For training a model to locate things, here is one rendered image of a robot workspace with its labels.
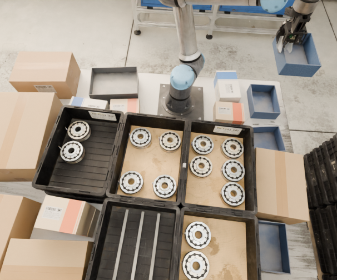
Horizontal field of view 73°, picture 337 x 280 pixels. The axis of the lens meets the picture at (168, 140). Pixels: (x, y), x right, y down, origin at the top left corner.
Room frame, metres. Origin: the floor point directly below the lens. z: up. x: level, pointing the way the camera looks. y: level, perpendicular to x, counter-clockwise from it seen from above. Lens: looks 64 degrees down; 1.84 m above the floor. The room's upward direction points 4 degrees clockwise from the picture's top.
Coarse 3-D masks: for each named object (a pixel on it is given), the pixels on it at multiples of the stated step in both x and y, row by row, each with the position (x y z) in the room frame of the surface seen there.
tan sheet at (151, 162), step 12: (156, 132) 0.52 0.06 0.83; (180, 132) 0.53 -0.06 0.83; (156, 144) 0.46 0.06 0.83; (132, 156) 0.39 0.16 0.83; (144, 156) 0.39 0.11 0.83; (156, 156) 0.40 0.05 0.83; (168, 156) 0.40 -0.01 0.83; (180, 156) 0.40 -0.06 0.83; (132, 168) 0.33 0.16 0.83; (144, 168) 0.33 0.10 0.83; (156, 168) 0.34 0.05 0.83; (168, 168) 0.34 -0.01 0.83; (144, 180) 0.28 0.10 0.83; (120, 192) 0.22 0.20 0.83; (144, 192) 0.22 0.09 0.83
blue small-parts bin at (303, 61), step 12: (312, 36) 0.90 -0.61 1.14; (276, 48) 0.85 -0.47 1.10; (300, 48) 0.89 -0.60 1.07; (312, 48) 0.84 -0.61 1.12; (276, 60) 0.80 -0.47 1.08; (288, 60) 0.81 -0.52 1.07; (300, 60) 0.82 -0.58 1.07; (312, 60) 0.79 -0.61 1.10; (288, 72) 0.72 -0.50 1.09; (300, 72) 0.72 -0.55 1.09; (312, 72) 0.72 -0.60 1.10
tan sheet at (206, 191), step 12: (192, 132) 0.54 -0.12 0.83; (216, 144) 0.48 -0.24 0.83; (192, 156) 0.41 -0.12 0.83; (216, 156) 0.42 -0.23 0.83; (240, 156) 0.42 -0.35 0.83; (216, 168) 0.35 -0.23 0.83; (192, 180) 0.29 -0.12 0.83; (204, 180) 0.30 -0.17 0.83; (216, 180) 0.30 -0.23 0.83; (240, 180) 0.31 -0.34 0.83; (192, 192) 0.24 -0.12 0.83; (204, 192) 0.24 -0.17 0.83; (216, 192) 0.24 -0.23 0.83; (204, 204) 0.19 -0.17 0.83; (216, 204) 0.19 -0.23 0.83; (240, 204) 0.20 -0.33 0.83
